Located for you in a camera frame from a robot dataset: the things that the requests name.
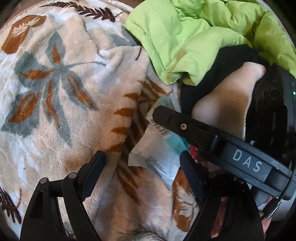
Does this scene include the white teal wet wipe packet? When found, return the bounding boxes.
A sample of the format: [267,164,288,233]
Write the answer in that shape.
[128,95,189,189]

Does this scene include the person right hand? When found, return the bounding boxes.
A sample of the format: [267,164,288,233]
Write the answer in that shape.
[206,159,275,239]

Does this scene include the black garment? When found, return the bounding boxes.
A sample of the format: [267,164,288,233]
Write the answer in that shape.
[179,44,278,117]

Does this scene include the cream sock foot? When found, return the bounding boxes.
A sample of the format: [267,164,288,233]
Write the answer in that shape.
[192,62,266,140]

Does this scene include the floral plush blanket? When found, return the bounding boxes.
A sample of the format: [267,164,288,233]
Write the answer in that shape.
[1,1,198,240]

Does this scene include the lime green jacket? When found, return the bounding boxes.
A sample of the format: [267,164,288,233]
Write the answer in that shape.
[125,1,295,85]

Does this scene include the black cable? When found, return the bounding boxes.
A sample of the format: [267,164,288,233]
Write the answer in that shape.
[260,162,296,220]

